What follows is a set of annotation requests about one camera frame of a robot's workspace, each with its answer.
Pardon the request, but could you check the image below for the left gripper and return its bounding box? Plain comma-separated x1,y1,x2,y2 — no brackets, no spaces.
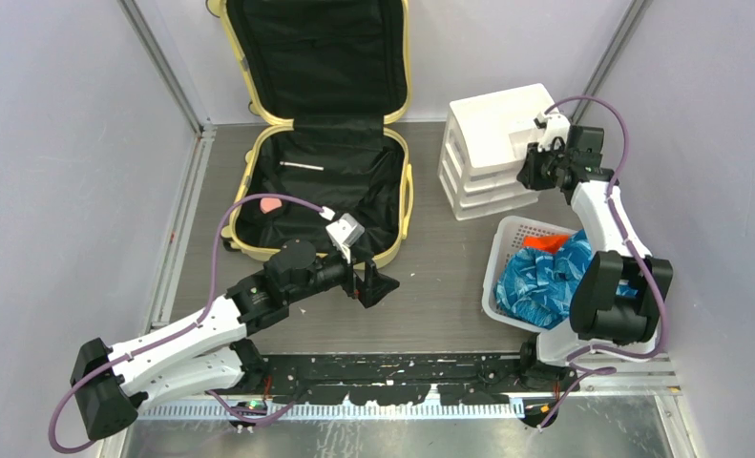
285,242,398,306

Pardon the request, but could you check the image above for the white divided organizer tray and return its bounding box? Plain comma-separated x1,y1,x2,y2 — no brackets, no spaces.
437,83,554,220

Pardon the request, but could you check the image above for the white perforated plastic basket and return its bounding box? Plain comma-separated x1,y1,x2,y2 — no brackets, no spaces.
481,216,593,333

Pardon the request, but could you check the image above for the orange garment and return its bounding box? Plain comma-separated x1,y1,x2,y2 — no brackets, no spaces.
521,235,571,254

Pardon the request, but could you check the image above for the blue patterned garment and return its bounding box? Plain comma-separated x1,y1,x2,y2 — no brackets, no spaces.
493,228,640,331

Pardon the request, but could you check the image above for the clear bottle pink cap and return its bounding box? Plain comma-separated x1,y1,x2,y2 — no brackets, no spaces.
259,198,285,217

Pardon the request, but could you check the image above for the yellow hard-shell suitcase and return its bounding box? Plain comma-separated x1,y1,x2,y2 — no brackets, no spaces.
207,1,413,266

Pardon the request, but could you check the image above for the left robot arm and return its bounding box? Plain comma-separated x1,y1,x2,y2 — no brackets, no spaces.
71,239,400,441

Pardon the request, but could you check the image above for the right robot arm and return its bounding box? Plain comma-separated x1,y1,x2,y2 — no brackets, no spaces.
517,121,674,391

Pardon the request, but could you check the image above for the silver pen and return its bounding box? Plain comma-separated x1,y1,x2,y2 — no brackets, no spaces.
280,161,325,171

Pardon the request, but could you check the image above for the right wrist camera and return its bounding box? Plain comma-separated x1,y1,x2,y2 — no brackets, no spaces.
534,112,571,152

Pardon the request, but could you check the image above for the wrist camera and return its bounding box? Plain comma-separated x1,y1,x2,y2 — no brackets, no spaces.
534,112,571,152
320,206,365,264

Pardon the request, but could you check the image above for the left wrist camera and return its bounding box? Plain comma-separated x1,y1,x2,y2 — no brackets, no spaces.
320,206,365,264

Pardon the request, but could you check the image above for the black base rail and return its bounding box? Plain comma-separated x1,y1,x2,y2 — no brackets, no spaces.
225,352,577,406

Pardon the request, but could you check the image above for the slotted metal cable duct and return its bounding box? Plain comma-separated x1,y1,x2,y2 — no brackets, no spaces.
139,398,525,421

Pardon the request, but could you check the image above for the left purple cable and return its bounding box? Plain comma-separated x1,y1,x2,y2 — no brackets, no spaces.
48,193,337,455

